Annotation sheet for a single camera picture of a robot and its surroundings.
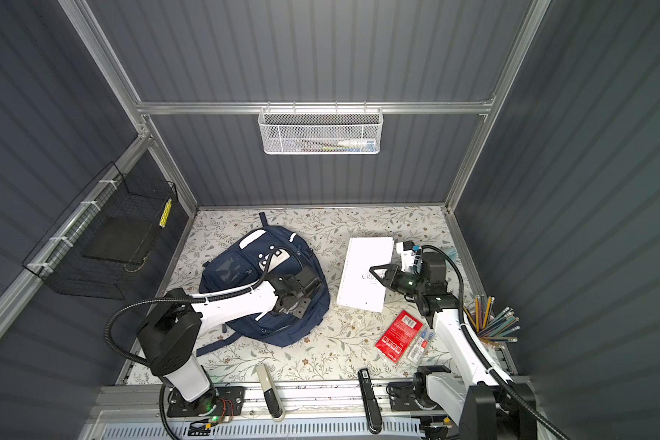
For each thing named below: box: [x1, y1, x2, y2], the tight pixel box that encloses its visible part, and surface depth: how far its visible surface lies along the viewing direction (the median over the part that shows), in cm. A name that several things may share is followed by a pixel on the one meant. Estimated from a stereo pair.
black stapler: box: [357, 367, 384, 435], surface depth 72 cm
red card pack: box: [374, 309, 424, 363], surface depth 86 cm
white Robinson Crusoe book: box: [336, 236, 395, 313], surface depth 80 cm
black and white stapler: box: [255, 363, 286, 422], surface depth 74 cm
